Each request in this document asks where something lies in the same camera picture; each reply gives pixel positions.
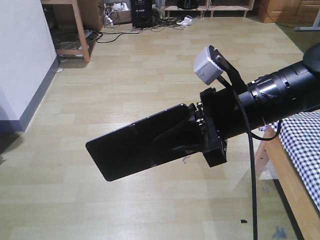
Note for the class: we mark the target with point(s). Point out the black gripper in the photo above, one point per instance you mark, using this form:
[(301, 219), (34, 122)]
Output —
[(217, 117)]

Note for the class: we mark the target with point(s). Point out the wooden bed frame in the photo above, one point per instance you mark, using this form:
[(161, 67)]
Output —
[(305, 212)]

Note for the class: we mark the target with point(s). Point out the black computer tower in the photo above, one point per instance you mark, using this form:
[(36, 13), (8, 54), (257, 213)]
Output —
[(141, 13)]

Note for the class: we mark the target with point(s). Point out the black smartphone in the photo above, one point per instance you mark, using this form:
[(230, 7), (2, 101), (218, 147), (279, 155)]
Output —
[(131, 149)]

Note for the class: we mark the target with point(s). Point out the cardboard box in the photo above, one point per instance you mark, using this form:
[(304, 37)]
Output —
[(120, 13)]

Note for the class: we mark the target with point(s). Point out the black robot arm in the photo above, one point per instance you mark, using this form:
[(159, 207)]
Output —
[(277, 95)]

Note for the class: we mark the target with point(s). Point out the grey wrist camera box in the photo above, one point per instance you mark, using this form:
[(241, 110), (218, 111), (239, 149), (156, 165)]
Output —
[(205, 68)]

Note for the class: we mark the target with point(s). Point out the white power strip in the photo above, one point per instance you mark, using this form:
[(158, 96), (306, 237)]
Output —
[(187, 21)]

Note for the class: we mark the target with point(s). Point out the black white checkered quilt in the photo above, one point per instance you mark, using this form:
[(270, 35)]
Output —
[(300, 138)]

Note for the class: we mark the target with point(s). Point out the low wooden shelf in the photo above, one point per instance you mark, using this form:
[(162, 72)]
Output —
[(213, 6)]

